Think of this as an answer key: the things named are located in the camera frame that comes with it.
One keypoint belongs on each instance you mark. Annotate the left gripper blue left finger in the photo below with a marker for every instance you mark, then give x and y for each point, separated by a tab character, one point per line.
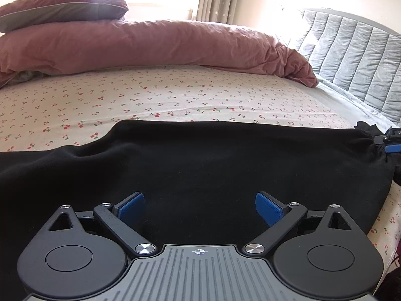
122	220

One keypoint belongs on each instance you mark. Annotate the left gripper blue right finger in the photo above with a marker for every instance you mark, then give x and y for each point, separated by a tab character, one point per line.
282	221

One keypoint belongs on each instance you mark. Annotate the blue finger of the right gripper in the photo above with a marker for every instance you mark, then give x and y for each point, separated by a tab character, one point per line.
393	148

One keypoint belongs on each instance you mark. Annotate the black pants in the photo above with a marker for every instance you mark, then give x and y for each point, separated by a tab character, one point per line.
199	180

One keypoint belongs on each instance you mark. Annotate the folded black garment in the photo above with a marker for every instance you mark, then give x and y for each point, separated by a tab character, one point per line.
370	131

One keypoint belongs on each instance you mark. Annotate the grey bed sheet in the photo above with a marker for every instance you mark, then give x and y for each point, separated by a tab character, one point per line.
348	106

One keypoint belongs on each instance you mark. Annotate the grey quilted headboard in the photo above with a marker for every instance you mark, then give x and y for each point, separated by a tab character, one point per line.
354	54

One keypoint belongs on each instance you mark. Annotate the cherry print bed cloth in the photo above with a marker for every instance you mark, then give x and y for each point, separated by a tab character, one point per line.
74	110

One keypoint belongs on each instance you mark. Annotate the pink duvet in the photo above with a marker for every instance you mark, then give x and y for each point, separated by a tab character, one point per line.
76	47

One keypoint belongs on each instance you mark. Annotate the pink grey pillow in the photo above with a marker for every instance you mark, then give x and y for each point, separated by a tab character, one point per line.
24	13

